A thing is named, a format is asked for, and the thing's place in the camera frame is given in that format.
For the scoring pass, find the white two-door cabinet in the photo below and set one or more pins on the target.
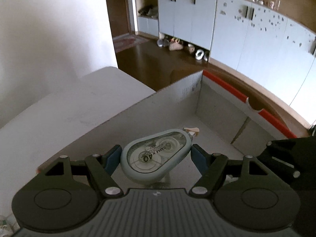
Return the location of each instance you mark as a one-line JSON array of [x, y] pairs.
[[187, 17]]

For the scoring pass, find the low white cabinet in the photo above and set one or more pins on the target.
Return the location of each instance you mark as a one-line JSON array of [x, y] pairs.
[[148, 26]]

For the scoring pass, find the glass cup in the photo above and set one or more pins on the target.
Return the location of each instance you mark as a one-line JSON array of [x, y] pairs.
[[274, 5]]

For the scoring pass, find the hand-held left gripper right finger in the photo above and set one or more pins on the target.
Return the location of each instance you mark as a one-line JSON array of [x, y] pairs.
[[199, 158]]

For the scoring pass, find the patterned rug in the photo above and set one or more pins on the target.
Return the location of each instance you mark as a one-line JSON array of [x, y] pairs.
[[128, 42]]

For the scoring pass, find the white cabinet with stickers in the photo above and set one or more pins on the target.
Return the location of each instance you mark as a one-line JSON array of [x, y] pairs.
[[261, 44]]

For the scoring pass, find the grey round shoe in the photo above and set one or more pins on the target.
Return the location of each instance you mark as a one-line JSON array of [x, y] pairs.
[[160, 42]]

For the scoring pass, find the pink slipper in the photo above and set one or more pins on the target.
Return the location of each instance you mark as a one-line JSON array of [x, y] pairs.
[[175, 46]]

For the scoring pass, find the silver shoe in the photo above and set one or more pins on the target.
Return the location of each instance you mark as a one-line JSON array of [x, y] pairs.
[[199, 54]]

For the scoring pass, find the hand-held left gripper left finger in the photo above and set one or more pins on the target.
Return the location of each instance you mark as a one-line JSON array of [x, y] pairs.
[[112, 158]]

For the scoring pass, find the brown wooden door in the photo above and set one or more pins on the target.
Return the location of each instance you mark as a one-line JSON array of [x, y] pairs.
[[116, 9]]

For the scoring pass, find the white cardboard box orange rim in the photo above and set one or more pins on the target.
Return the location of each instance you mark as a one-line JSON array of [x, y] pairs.
[[217, 118]]

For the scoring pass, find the grey correction tape dispenser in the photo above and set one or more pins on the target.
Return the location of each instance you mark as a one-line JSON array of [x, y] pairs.
[[153, 154]]

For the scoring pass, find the dark shoes on shelf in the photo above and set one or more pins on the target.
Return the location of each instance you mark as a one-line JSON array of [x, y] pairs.
[[147, 11]]

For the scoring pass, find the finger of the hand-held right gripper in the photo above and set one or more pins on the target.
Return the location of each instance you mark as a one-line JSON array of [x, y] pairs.
[[284, 158]]

